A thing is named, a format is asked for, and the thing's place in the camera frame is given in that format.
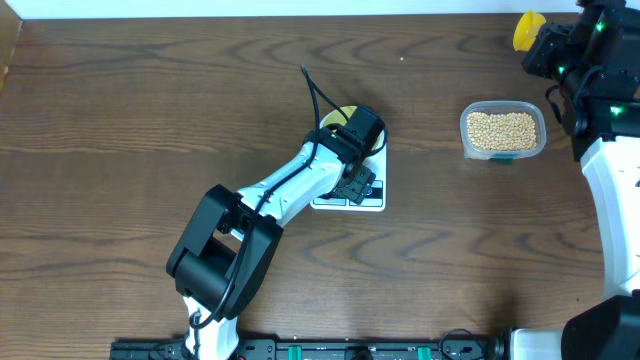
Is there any white digital kitchen scale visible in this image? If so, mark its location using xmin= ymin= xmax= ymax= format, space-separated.
xmin=309 ymin=107 xmax=388 ymax=213

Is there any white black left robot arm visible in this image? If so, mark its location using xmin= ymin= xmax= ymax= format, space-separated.
xmin=166 ymin=106 xmax=387 ymax=359

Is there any clear plastic container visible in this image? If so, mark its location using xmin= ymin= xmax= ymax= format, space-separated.
xmin=460 ymin=101 xmax=547 ymax=161

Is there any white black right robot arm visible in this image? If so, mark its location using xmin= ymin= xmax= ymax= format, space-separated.
xmin=505 ymin=0 xmax=639 ymax=359

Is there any yellow measuring scoop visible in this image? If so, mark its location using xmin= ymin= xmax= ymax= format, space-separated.
xmin=512 ymin=11 xmax=546 ymax=52

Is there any green tape strip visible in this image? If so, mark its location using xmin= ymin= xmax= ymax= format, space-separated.
xmin=489 ymin=158 xmax=513 ymax=165

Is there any soybeans pile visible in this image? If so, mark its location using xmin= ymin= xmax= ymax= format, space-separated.
xmin=466 ymin=112 xmax=538 ymax=151

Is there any yellow plastic bowl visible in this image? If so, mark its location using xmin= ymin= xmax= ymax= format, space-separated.
xmin=320 ymin=105 xmax=385 ymax=150

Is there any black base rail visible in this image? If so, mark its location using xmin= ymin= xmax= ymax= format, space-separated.
xmin=109 ymin=337 xmax=509 ymax=360

